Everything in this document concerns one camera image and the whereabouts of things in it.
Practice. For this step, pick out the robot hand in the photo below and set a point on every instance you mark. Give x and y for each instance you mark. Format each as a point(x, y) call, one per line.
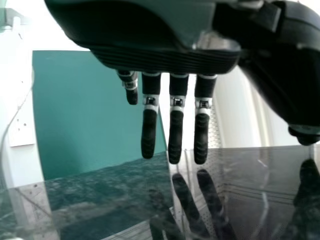
point(155, 32)

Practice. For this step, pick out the white socket strip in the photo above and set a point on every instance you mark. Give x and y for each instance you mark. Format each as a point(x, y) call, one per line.
point(22, 130)

